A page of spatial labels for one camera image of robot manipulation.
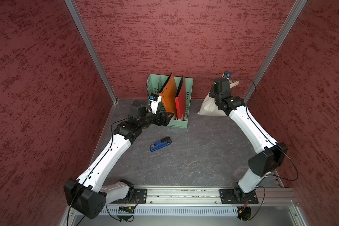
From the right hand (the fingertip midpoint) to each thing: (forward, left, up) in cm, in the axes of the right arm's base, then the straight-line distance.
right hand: (217, 89), depth 80 cm
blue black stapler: (-17, +33, -30) cm, 48 cm away
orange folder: (+4, +29, -7) cm, 30 cm away
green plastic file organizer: (+23, +39, -12) cm, 47 cm away
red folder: (-1, +22, -5) cm, 22 cm away
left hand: (-15, +30, -3) cm, 34 cm away
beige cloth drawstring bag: (-7, +5, -8) cm, 11 cm away
